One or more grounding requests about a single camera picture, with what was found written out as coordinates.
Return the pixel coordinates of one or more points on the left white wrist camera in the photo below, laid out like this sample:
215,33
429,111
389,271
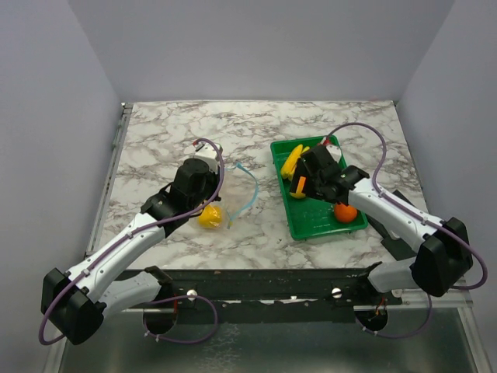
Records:
205,152

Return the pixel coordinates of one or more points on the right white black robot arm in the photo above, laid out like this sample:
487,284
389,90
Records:
442,256

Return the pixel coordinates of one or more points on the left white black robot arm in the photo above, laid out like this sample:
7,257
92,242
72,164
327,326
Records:
78,300

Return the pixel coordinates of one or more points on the aluminium frame rail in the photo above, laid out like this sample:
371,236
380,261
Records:
116,148
395,291

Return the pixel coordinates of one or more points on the black digital scale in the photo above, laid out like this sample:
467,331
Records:
398,248

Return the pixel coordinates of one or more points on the orange fruit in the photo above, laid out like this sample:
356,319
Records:
345,213

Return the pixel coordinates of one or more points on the clear zip bag teal zipper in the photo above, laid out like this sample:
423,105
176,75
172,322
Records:
238,193

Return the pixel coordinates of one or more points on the yellow lemon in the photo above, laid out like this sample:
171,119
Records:
211,217

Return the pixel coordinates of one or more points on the green plastic tray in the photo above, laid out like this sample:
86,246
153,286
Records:
308,218

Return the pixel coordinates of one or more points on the yellow banana bunch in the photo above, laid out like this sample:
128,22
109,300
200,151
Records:
290,164

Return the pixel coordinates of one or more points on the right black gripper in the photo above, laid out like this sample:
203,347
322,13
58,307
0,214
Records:
302,170

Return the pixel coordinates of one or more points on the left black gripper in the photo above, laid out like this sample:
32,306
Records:
215,178

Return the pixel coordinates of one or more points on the aluminium frame rail left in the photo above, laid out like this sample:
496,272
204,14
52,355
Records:
116,148

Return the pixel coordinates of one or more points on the aluminium frame rail right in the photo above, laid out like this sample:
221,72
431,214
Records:
395,291

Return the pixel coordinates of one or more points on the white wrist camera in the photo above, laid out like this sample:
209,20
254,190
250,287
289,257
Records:
334,151
205,152

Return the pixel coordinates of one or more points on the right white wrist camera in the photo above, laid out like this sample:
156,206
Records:
334,151

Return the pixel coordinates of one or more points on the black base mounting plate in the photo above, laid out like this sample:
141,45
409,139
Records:
268,296

